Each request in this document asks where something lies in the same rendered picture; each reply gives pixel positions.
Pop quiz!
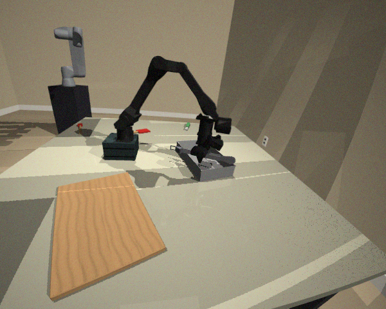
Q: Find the light brown wooden board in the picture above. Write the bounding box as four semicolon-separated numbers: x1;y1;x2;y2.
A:
50;172;166;301

